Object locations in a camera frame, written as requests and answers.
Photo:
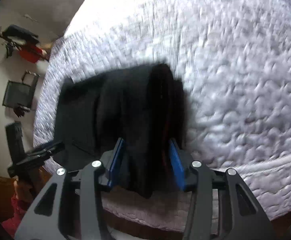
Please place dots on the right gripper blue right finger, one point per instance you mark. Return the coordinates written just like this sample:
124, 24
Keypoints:
178, 169

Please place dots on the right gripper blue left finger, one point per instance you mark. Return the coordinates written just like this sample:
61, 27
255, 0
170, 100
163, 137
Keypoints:
114, 163

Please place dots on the black pants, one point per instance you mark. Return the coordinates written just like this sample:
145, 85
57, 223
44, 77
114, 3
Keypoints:
143, 105

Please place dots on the red sleeve left forearm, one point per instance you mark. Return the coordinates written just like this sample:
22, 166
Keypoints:
20, 208

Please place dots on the left operator hand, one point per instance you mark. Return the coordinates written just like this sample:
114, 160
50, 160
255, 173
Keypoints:
24, 191

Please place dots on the black office chair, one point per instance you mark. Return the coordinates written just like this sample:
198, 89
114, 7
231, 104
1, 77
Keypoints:
19, 95

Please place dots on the white quilted bed mattress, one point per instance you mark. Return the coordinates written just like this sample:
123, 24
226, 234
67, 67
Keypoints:
234, 59

